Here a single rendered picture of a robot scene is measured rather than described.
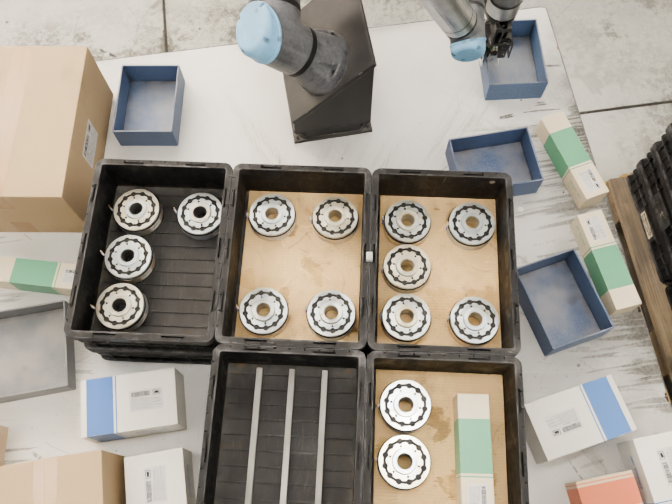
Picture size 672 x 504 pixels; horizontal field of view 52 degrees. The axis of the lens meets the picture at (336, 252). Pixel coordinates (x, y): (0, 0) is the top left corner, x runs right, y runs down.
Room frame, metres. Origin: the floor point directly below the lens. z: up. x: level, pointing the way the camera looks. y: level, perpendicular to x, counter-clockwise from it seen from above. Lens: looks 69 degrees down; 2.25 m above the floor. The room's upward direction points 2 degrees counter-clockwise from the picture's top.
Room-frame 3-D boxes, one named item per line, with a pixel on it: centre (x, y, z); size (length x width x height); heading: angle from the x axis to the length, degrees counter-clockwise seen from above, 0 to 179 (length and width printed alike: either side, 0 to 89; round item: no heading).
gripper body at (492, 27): (1.09, -0.40, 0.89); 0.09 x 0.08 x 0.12; 1
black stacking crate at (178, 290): (0.54, 0.38, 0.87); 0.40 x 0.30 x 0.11; 176
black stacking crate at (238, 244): (0.52, 0.08, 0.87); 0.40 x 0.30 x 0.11; 176
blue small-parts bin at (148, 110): (1.01, 0.47, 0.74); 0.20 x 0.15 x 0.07; 178
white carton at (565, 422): (0.18, -0.49, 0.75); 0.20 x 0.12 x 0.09; 107
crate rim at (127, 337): (0.54, 0.38, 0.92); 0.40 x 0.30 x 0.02; 176
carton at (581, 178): (0.82, -0.59, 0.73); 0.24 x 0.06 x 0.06; 19
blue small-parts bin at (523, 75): (1.12, -0.48, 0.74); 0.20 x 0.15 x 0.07; 1
